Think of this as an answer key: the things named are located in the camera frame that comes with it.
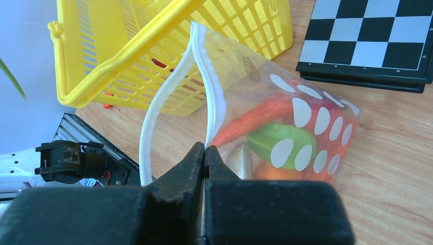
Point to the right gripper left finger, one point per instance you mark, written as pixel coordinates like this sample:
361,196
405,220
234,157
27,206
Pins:
166,211

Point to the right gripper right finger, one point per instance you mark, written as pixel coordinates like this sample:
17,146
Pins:
269,212

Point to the brown kiwi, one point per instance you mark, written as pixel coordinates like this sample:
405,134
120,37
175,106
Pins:
239,160

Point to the green star fruit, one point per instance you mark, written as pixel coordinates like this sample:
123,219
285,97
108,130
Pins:
283,146

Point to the polka dot zip bag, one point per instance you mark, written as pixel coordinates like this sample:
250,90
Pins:
192,105

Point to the red chili pepper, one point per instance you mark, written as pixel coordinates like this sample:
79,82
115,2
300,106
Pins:
262,114

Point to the yellow plastic basket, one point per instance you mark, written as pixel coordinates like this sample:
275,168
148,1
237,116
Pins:
105,46

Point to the orange tangerine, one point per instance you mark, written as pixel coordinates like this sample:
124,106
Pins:
266,171

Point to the red apple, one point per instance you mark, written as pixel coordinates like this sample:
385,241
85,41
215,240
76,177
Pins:
332,123

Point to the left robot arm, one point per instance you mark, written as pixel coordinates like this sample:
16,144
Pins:
61,161

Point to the small red chili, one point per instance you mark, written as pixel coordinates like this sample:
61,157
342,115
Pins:
159,67

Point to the black white checkerboard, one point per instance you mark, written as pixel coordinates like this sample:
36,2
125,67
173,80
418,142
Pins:
376,44

